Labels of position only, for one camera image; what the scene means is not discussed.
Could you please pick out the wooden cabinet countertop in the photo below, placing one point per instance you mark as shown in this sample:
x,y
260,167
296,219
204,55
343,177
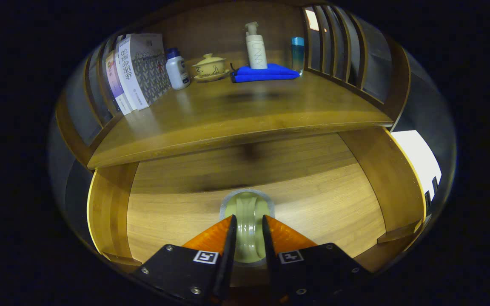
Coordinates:
x,y
245,114

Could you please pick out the small white bottle blue cap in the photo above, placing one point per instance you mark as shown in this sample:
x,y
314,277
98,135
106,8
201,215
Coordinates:
x,y
178,70

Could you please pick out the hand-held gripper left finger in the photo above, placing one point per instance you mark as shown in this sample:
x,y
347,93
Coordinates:
x,y
185,272

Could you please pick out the white pump bottle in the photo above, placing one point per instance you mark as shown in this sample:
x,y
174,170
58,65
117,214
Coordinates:
x,y
256,51

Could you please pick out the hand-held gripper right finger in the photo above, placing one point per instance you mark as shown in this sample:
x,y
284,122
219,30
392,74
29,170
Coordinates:
x,y
313,272

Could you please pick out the blue folded cloth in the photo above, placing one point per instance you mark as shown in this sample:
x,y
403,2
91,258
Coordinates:
x,y
270,73

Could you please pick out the wooden drawer with black knob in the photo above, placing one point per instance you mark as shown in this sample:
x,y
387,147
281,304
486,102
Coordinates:
x,y
313,204

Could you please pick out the white patterned book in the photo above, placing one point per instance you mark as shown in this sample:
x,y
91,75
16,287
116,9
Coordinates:
x,y
151,72

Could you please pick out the purple book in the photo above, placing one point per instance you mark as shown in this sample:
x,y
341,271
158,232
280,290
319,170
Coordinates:
x,y
115,76

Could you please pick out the clear blue bottle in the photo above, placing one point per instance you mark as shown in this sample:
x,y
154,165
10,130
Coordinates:
x,y
297,55

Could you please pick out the thin white book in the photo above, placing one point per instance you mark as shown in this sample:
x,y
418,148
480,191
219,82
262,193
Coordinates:
x,y
130,101

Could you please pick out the beige lidded teacup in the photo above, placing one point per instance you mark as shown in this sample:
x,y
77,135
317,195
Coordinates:
x,y
209,67

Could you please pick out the white side cabinet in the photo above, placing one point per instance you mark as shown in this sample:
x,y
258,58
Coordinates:
x,y
415,157

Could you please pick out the green brush with grey base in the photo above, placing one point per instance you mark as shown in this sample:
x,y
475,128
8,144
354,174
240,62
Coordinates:
x,y
248,221

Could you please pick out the brown wooden cabinet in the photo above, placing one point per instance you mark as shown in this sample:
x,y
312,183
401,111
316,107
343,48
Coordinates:
x,y
228,25

